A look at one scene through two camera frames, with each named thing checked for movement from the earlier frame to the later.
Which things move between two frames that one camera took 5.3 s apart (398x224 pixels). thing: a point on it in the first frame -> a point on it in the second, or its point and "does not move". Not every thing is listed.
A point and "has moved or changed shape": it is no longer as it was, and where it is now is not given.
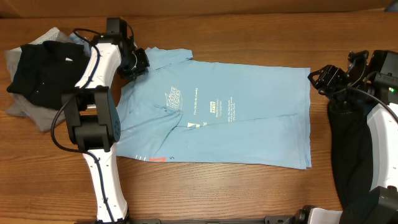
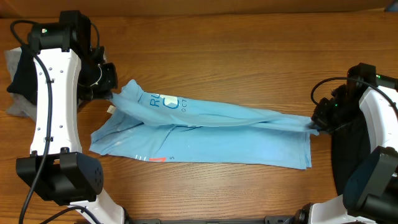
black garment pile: x=351 y=146 does not move
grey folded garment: x=43 y=119 does not move
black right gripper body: x=333 y=79 -> x=341 y=114
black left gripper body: x=138 y=63 -> x=96 y=83
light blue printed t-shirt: x=186 y=110 has moved or changed shape
